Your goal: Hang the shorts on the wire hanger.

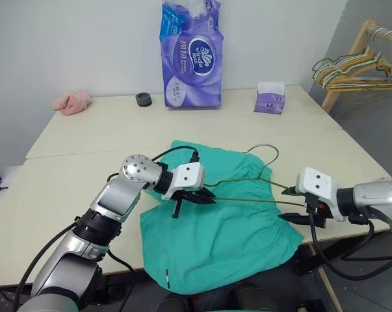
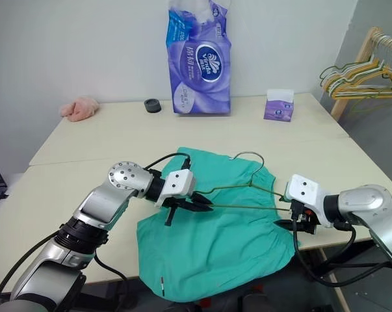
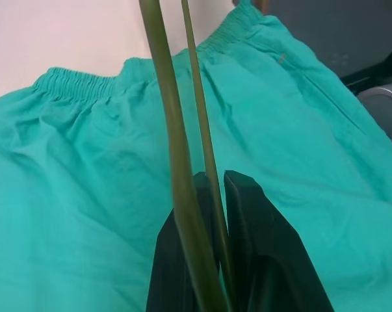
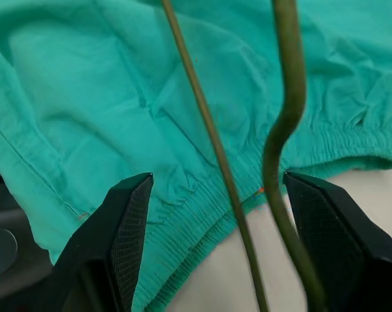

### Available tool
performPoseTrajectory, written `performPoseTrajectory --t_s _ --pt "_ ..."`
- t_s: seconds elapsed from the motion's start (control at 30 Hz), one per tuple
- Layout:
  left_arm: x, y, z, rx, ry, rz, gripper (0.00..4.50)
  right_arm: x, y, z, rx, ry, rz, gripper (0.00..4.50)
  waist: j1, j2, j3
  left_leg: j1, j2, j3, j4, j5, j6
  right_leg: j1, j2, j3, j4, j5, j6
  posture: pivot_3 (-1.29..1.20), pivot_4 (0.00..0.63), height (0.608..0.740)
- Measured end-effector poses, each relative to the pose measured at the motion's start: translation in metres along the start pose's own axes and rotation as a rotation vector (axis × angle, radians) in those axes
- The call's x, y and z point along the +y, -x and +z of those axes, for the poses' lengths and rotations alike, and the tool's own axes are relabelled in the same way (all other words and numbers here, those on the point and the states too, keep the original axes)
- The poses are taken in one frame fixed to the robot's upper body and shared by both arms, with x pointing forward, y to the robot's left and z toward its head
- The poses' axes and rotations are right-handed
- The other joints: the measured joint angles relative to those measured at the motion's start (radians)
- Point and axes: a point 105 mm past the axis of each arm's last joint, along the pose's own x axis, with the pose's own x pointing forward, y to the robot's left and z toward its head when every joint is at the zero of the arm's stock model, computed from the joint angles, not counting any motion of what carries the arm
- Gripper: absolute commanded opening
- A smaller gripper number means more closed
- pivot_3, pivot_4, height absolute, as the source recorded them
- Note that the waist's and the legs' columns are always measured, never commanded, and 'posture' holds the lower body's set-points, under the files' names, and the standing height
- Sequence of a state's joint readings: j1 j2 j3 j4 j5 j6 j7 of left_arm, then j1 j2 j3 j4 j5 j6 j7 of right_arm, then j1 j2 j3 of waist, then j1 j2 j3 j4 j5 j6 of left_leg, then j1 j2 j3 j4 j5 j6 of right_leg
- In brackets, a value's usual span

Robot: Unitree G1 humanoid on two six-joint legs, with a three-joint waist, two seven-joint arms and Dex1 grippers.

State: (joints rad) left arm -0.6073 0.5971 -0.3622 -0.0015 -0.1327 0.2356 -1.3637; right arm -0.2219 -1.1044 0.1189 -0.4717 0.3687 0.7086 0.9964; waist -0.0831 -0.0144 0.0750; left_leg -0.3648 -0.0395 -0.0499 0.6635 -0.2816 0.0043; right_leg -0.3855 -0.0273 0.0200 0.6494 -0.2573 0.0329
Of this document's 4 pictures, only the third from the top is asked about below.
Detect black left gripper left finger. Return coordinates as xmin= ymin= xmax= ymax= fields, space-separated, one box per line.
xmin=144 ymin=172 xmax=223 ymax=312

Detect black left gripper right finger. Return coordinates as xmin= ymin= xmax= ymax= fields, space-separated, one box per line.
xmin=224 ymin=169 xmax=337 ymax=312

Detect olive green cables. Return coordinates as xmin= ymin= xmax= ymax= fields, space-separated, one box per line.
xmin=138 ymin=0 xmax=272 ymax=312

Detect teal green shorts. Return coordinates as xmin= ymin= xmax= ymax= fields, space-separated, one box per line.
xmin=0 ymin=0 xmax=392 ymax=312

